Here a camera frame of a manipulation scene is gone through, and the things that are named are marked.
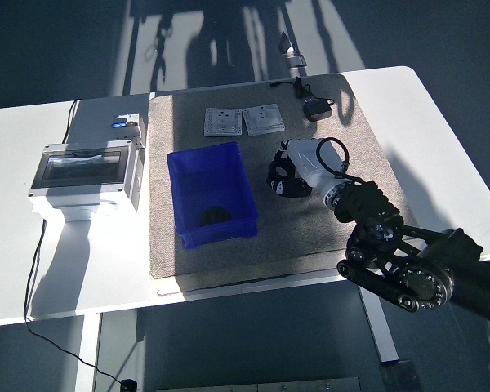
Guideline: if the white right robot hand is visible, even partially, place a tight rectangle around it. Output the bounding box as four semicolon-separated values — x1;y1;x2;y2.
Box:
266;138;348;198

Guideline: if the blue plastic box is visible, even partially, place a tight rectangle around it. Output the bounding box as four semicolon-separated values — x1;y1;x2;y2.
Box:
166;140;259;250

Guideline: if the white square socket panel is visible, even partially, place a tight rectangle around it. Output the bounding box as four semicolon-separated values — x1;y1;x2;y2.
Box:
203;107;244;138
242;103;286;137

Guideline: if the grey-brown table mat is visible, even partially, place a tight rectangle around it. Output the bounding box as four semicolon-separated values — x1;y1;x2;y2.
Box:
147;73;413;281

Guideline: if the white table leg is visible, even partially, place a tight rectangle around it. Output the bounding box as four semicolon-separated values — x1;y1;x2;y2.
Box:
355;281;399;364
73;314;101;392

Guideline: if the blue and white circuit breaker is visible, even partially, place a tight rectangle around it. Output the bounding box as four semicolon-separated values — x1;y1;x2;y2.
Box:
109;113;140;130

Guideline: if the grey metal table foot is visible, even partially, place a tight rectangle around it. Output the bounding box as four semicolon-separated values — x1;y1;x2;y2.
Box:
378;359;424;392

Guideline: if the black power adapter with cord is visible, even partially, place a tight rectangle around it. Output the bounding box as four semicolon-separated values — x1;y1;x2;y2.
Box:
267;76;335;123

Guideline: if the grey metal rail piece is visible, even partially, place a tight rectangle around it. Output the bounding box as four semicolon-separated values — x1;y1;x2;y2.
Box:
129;115;147;149

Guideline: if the white enclosure with clear lid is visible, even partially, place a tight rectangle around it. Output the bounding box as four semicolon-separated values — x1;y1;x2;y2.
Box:
26;138;145;222

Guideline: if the thin black power cable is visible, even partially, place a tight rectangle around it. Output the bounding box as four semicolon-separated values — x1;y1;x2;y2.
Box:
23;99;126;385

